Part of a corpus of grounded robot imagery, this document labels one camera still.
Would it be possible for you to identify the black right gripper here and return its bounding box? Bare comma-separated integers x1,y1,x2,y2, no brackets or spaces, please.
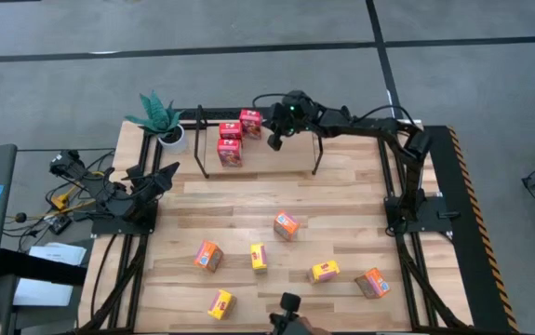
265,101,294,153

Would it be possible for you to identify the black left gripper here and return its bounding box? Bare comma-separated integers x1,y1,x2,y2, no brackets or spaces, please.
125,161,181,213

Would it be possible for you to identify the Froot Loops red cereal box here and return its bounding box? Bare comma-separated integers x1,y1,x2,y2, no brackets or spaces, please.
216,138,245,168
239,108,264,141
219,121,244,141

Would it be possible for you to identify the Frosted Mini Wheats orange box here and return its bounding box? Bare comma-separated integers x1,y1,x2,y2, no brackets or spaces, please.
194,239,225,274
354,266,393,301
273,208,301,242

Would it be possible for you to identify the Corn Pops yellow cereal box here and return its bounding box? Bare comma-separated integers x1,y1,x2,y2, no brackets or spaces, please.
249,242,269,275
309,260,341,285
207,288,238,322

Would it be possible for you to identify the green plant in white pot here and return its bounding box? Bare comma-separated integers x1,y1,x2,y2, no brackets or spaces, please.
123,89,190,156

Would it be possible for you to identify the white paper sheet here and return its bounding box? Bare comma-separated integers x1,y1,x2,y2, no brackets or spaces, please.
12,277,75,309
28,241,88,268

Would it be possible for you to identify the black bar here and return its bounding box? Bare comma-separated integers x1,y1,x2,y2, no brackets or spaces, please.
0,248,88,287

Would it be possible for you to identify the person's hand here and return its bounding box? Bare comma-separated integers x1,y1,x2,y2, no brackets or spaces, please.
294,315,334,335

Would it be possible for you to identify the black aluminium frame rail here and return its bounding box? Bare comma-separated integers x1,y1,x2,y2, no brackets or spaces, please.
376,124,421,330
126,137,164,330
173,106,278,122
107,131,153,330
390,121,438,330

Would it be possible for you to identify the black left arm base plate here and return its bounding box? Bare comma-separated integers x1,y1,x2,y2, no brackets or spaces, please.
90,204,158,235

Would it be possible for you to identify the yellow cable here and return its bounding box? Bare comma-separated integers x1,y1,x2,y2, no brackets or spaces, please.
49,178,94,211

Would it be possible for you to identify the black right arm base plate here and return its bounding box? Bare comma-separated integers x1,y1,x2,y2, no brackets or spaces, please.
384,194,461,235

